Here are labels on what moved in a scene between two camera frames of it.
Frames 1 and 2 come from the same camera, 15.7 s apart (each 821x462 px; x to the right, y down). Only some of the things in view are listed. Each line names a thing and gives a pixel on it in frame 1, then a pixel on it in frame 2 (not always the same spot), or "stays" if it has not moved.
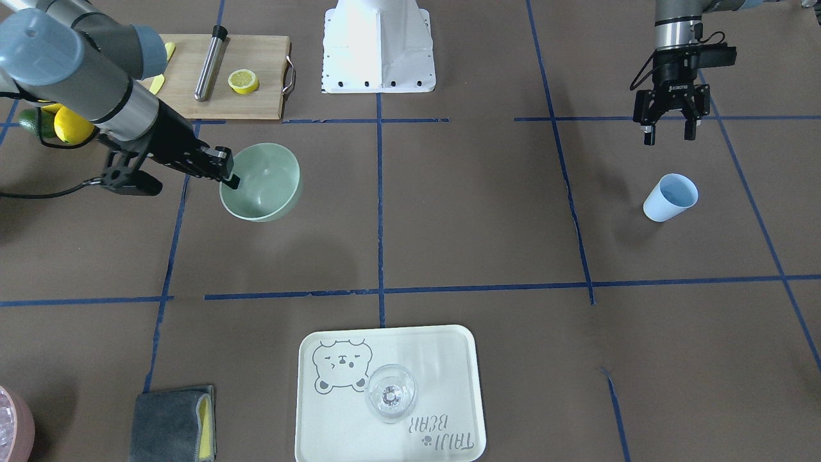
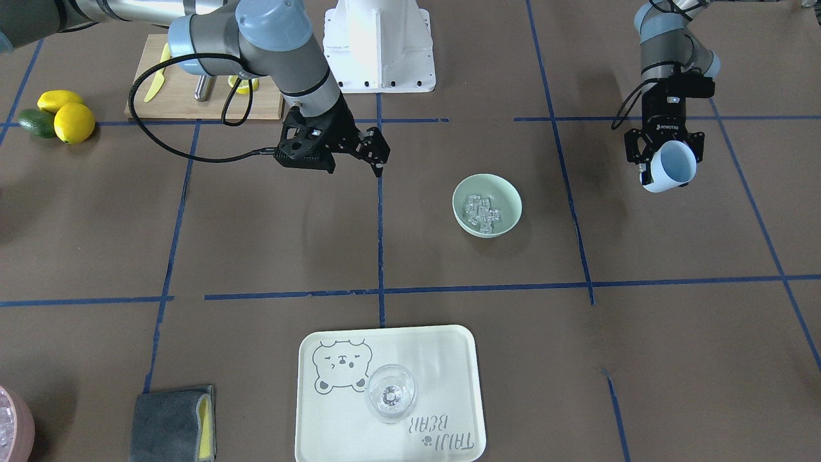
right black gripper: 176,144 -> 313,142
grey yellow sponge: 177,425 stays
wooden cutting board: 267,55 stays
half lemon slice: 243,81 stays
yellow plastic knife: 159,82 stays
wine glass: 391,393 stays
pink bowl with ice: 17,427 stays
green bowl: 270,183 -> 487,206
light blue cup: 673,194 -> 673,164
